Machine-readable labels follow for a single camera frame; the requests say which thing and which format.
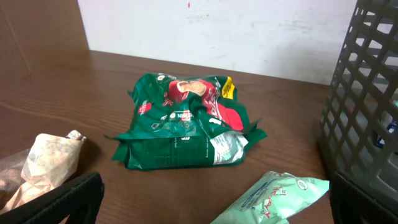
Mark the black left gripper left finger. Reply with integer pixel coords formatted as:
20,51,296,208
1,172,104,224

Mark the grey plastic basket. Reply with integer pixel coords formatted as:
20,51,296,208
318,0,397,212

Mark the mint green wipes packet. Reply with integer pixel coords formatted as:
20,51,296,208
212,171,330,224

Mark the green Nescafe coffee bag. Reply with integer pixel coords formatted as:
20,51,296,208
112,73,267,170

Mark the beige crumpled snack bag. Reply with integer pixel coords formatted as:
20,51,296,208
1,130,86,213

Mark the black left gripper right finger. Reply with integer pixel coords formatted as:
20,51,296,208
330,171,397,224

